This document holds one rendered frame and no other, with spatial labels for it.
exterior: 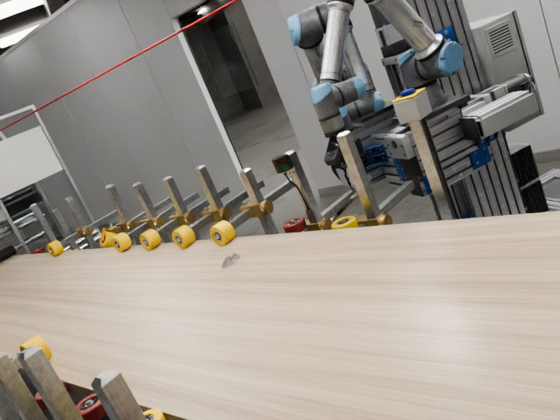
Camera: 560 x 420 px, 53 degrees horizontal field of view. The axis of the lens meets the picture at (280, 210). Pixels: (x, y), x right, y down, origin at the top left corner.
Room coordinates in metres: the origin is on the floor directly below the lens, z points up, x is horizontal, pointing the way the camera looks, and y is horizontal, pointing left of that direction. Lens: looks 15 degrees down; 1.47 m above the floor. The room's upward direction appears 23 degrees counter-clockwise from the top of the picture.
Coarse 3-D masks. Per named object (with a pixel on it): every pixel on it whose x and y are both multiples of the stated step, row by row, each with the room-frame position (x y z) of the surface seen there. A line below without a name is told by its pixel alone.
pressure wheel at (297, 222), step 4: (292, 220) 1.89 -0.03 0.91; (296, 220) 1.90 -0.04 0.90; (300, 220) 1.87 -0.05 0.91; (304, 220) 1.88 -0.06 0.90; (284, 224) 1.90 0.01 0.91; (288, 224) 1.89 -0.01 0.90; (292, 224) 1.86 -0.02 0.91; (296, 224) 1.85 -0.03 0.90; (300, 224) 1.86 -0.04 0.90; (304, 224) 1.87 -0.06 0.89; (284, 228) 1.88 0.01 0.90; (288, 228) 1.86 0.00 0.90; (292, 228) 1.85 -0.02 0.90; (296, 228) 1.85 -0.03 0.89; (300, 228) 1.85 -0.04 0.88; (304, 228) 1.86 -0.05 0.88; (288, 232) 1.86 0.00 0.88
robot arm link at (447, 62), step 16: (368, 0) 1.95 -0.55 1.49; (384, 0) 1.95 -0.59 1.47; (400, 0) 1.95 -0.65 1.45; (384, 16) 1.99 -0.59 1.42; (400, 16) 1.96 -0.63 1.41; (416, 16) 1.97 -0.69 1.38; (400, 32) 2.00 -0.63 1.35; (416, 32) 1.97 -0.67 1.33; (432, 32) 2.00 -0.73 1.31; (416, 48) 2.01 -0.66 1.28; (432, 48) 1.97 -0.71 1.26; (448, 48) 1.97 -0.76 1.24; (432, 64) 1.99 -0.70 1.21; (448, 64) 1.97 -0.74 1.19
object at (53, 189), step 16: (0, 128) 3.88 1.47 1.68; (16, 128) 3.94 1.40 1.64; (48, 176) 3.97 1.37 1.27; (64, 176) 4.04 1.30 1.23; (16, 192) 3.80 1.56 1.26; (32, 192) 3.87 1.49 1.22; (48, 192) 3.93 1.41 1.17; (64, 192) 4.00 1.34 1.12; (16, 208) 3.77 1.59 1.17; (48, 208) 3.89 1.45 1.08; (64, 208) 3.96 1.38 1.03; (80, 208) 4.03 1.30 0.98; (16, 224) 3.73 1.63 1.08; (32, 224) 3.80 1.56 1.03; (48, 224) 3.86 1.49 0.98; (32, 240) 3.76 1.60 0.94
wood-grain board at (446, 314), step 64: (64, 256) 3.00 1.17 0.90; (128, 256) 2.41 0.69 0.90; (192, 256) 2.01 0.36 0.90; (256, 256) 1.72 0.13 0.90; (320, 256) 1.49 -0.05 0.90; (384, 256) 1.32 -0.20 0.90; (448, 256) 1.18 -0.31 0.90; (512, 256) 1.06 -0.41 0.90; (0, 320) 2.26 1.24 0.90; (64, 320) 1.90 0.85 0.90; (128, 320) 1.63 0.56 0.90; (192, 320) 1.43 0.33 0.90; (256, 320) 1.27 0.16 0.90; (320, 320) 1.13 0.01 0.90; (384, 320) 1.02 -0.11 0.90; (448, 320) 0.93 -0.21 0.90; (512, 320) 0.85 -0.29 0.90; (128, 384) 1.21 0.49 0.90; (192, 384) 1.09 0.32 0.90; (256, 384) 0.99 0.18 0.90; (320, 384) 0.90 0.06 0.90; (384, 384) 0.83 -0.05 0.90; (448, 384) 0.76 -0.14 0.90; (512, 384) 0.70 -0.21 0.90
